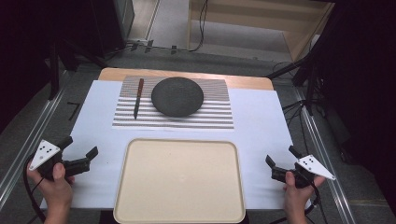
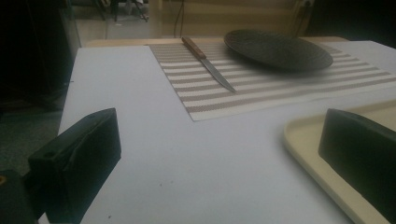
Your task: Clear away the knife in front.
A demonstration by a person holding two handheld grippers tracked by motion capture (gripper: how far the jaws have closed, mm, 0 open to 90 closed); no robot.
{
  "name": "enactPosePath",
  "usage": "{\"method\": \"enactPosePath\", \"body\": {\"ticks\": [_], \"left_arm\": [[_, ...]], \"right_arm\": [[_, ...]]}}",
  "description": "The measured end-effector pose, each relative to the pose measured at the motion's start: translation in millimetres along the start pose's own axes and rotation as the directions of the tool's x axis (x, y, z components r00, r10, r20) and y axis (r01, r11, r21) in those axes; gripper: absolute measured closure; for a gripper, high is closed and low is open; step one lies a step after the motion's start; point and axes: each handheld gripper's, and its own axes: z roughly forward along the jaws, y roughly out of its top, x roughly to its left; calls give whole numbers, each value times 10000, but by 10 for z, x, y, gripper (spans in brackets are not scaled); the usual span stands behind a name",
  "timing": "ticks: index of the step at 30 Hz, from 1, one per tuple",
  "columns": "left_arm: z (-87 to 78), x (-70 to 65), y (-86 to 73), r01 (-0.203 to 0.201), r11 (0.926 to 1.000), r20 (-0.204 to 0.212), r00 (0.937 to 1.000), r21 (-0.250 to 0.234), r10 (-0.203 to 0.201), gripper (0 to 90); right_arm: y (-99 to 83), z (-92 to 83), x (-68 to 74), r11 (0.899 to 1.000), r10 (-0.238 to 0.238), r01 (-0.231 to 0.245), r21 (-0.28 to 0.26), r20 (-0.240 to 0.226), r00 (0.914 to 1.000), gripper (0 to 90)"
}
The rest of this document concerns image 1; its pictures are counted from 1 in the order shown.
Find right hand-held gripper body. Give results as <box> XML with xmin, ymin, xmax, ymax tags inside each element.
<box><xmin>271</xmin><ymin>154</ymin><xmax>337</xmax><ymax>189</ymax></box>

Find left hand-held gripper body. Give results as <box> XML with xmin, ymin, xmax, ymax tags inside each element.
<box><xmin>28</xmin><ymin>139</ymin><xmax>92</xmax><ymax>182</ymax></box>

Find person's right hand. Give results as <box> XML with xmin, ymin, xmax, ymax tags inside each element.
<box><xmin>282</xmin><ymin>170</ymin><xmax>327</xmax><ymax>214</ymax></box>

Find person's left hand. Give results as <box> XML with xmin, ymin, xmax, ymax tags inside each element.
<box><xmin>26</xmin><ymin>161</ymin><xmax>76</xmax><ymax>213</ymax></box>

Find white table sheet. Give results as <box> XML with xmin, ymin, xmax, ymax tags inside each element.
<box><xmin>40</xmin><ymin>79</ymin><xmax>312</xmax><ymax>211</ymax></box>

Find black metal stand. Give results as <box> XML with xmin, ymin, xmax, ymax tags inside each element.
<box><xmin>48</xmin><ymin>41</ymin><xmax>62</xmax><ymax>101</ymax></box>

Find striped placemat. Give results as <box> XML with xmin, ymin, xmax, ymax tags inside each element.
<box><xmin>111</xmin><ymin>75</ymin><xmax>235</xmax><ymax>130</ymax></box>

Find black tripod stand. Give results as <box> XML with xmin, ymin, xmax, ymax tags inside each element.
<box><xmin>266</xmin><ymin>52</ymin><xmax>317</xmax><ymax>117</ymax></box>

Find dark curtain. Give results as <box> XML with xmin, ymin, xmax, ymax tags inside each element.
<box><xmin>311</xmin><ymin>0</ymin><xmax>396</xmax><ymax>208</ymax></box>

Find beige tray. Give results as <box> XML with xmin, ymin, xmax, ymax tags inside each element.
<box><xmin>113</xmin><ymin>138</ymin><xmax>247</xmax><ymax>224</ymax></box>

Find dark grey round plate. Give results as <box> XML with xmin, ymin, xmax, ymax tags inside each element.
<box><xmin>150</xmin><ymin>77</ymin><xmax>205</xmax><ymax>119</ymax></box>

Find wooden shelf unit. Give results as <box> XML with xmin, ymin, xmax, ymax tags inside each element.
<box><xmin>186</xmin><ymin>0</ymin><xmax>336</xmax><ymax>63</ymax></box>

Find black cabinet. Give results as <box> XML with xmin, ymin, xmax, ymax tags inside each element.
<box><xmin>90</xmin><ymin>0</ymin><xmax>135</xmax><ymax>60</ymax></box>

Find metal floor rail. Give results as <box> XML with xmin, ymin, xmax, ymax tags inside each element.
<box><xmin>0</xmin><ymin>71</ymin><xmax>71</xmax><ymax>203</ymax></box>
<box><xmin>293</xmin><ymin>87</ymin><xmax>358</xmax><ymax>224</ymax></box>

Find right hand-held gripper cable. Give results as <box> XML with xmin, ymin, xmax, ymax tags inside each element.
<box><xmin>269</xmin><ymin>181</ymin><xmax>329</xmax><ymax>224</ymax></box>

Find hand-held gripper cable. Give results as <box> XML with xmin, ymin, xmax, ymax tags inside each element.
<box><xmin>269</xmin><ymin>181</ymin><xmax>329</xmax><ymax>224</ymax></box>
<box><xmin>21</xmin><ymin>155</ymin><xmax>48</xmax><ymax>224</ymax></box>

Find black floor cables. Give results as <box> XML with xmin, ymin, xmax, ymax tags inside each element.
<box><xmin>280</xmin><ymin>98</ymin><xmax>312</xmax><ymax>147</ymax></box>

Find left hand-held gripper cable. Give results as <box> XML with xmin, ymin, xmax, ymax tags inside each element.
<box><xmin>21</xmin><ymin>155</ymin><xmax>48</xmax><ymax>224</ymax></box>

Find brown-handled knife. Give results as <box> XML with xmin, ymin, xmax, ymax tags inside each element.
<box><xmin>133</xmin><ymin>77</ymin><xmax>145</xmax><ymax>120</ymax></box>

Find hanging black cable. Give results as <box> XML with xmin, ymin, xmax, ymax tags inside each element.
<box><xmin>188</xmin><ymin>0</ymin><xmax>209</xmax><ymax>53</ymax></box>

